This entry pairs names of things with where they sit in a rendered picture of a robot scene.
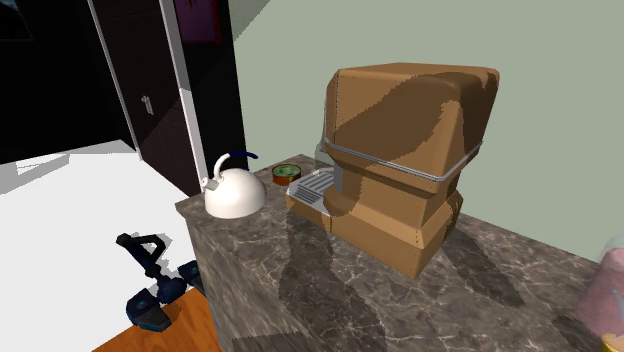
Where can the small orange green-topped can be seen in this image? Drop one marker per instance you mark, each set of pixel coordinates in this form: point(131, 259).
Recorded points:
point(285, 173)

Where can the brown coffee machine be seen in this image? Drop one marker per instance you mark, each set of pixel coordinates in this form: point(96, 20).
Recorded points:
point(390, 195)

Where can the black and blue floor device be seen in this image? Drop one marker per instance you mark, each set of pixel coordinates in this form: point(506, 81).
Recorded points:
point(155, 287)

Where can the orange wooden furniture top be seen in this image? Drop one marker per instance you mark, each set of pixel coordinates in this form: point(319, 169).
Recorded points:
point(170, 329)

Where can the pink blurred object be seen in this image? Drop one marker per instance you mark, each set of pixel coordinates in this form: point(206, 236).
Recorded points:
point(604, 292)

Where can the dark door with white frame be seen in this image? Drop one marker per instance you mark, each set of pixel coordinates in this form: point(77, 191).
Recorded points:
point(156, 107)

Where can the dark red wall picture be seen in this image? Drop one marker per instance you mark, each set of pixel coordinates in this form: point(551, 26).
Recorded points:
point(199, 20)

